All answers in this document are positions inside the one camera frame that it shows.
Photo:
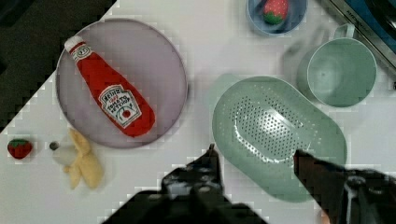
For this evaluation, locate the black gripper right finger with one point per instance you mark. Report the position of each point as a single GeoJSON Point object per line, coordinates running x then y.
{"type": "Point", "coordinates": [347, 196]}

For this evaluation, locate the black toaster oven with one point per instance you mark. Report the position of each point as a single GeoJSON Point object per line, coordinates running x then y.
{"type": "Point", "coordinates": [374, 21]}

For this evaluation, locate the grey round plate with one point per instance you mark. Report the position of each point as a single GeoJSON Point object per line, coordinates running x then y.
{"type": "Point", "coordinates": [146, 58]}

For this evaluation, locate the green plastic strainer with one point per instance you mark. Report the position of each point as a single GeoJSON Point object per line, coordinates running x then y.
{"type": "Point", "coordinates": [258, 124]}

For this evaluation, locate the small toy strawberry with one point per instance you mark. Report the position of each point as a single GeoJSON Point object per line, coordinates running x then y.
{"type": "Point", "coordinates": [19, 148]}

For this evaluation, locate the green mug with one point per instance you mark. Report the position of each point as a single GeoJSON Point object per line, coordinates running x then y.
{"type": "Point", "coordinates": [340, 73]}

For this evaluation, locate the plush ketchup bottle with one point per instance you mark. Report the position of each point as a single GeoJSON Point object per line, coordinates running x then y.
{"type": "Point", "coordinates": [121, 102]}

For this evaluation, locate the blue bowl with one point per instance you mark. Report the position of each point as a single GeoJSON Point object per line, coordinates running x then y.
{"type": "Point", "coordinates": [257, 22]}

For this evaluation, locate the toy strawberry in bowl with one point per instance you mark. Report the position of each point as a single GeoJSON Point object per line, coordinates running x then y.
{"type": "Point", "coordinates": [275, 11]}

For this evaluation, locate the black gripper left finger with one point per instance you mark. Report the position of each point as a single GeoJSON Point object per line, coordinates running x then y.
{"type": "Point", "coordinates": [203, 172]}

